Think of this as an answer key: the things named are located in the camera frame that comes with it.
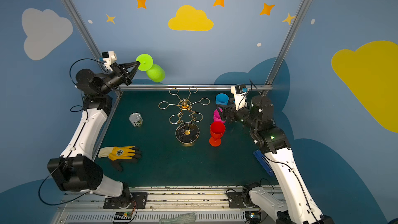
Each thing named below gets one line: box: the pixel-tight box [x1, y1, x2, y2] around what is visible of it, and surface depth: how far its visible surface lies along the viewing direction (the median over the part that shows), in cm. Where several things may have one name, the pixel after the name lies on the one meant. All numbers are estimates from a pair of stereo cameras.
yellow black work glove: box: [97, 146, 142, 173], surface depth 88 cm
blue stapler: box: [252, 149, 275, 177], surface depth 89 cm
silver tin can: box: [128, 112, 144, 128], surface depth 101 cm
